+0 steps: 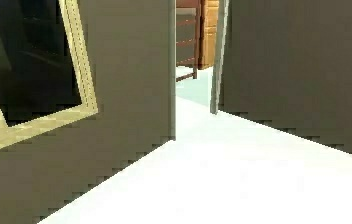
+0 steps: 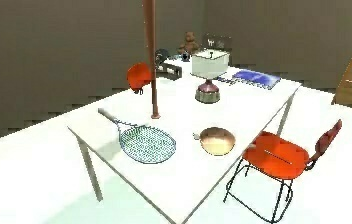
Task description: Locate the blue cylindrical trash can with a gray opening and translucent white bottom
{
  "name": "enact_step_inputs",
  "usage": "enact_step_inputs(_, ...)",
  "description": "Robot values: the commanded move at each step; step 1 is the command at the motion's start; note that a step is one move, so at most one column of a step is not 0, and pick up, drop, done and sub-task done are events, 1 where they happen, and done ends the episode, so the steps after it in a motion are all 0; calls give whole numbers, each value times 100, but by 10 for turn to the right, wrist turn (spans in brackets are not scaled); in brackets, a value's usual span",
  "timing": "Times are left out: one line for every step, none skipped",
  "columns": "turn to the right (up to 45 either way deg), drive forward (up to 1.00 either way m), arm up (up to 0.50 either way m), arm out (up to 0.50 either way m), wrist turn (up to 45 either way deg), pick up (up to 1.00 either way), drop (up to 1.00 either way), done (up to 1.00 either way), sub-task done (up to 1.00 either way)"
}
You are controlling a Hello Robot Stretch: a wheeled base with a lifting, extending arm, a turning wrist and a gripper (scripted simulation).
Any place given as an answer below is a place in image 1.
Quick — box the cream framed dark window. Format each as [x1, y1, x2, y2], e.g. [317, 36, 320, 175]
[0, 0, 99, 156]

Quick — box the dark red wooden shelf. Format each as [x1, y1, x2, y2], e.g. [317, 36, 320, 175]
[175, 0, 206, 83]

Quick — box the light brown wooden cupboard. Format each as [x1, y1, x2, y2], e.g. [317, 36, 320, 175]
[198, 0, 220, 70]

